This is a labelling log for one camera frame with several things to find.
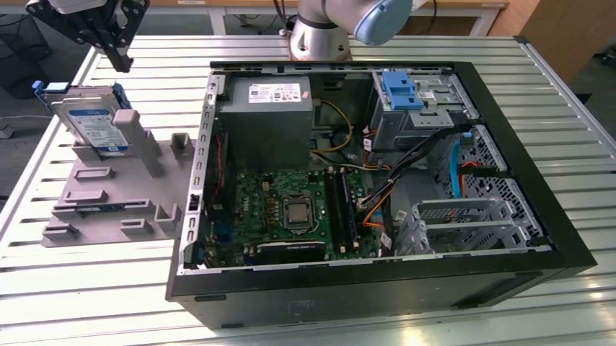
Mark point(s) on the RAM stick with blue edge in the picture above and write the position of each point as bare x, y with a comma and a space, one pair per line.
101, 208

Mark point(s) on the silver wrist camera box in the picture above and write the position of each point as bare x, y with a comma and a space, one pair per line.
76, 5

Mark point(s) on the black RAM stick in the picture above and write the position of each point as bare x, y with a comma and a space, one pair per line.
349, 212
334, 209

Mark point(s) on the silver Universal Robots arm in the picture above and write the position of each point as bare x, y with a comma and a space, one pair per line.
317, 36

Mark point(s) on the black open PC case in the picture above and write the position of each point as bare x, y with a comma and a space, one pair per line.
337, 299

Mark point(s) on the blue drive cage latch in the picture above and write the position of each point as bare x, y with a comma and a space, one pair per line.
401, 93

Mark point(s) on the metal disk bay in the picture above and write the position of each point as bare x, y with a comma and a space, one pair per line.
461, 225

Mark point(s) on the hard disk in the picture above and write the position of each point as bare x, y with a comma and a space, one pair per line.
94, 126

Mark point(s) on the wooden desk white legs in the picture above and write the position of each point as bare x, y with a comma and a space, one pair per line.
485, 18

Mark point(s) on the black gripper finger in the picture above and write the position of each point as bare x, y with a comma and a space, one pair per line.
135, 18
63, 25

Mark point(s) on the grey parts rack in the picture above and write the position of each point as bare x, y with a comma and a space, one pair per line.
121, 187

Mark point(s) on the silver CPU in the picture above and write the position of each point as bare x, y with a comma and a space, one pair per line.
298, 213

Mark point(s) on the green motherboard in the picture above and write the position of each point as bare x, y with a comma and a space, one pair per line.
256, 187

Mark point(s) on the metal optical drive cage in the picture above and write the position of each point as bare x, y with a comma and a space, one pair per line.
424, 122

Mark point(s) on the black CPU socket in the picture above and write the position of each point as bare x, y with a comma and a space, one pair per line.
301, 229

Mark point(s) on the wooden cabinet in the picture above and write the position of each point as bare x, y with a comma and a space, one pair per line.
568, 32

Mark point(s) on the black graphics card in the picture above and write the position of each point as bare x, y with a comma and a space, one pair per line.
289, 250

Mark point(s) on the black mesh wastebasket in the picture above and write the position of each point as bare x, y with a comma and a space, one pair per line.
19, 72

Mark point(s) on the grey power supply unit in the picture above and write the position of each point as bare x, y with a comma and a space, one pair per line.
265, 126

